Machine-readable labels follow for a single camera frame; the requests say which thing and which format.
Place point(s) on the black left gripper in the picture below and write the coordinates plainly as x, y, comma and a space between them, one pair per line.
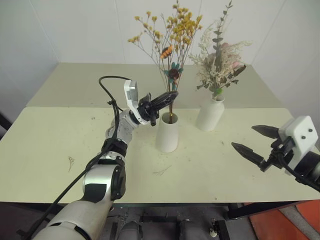
147, 111

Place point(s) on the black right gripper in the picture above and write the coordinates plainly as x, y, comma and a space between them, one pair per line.
280, 155

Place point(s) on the yellow dried flower bouquet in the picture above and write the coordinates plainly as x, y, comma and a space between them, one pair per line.
183, 25

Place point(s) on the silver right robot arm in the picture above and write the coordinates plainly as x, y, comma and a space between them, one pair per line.
310, 165

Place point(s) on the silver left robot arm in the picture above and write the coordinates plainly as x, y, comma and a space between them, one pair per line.
100, 175

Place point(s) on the pink beige dried flower bouquet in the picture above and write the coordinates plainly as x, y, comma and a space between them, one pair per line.
217, 67

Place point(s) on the tapered white vase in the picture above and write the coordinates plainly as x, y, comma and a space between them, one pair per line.
167, 135

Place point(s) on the bottle-shaped white vase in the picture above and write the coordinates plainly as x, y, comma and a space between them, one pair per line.
209, 116

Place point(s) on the long thin dried twig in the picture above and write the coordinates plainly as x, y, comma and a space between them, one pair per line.
162, 171

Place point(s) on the orange panel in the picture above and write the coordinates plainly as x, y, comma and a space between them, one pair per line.
275, 222

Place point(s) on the small dried twig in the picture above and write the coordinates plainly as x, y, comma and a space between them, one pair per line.
71, 162

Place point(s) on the dark rounded shape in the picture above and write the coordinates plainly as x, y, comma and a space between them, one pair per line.
130, 231

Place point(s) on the black object at table side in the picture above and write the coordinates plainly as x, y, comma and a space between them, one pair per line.
4, 122

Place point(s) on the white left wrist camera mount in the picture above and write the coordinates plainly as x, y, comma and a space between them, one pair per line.
131, 96

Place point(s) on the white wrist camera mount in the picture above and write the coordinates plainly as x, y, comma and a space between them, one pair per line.
300, 130
131, 96

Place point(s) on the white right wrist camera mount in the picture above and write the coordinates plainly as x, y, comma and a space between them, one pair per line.
300, 130

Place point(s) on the black metal table frame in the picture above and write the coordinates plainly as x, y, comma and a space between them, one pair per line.
237, 212

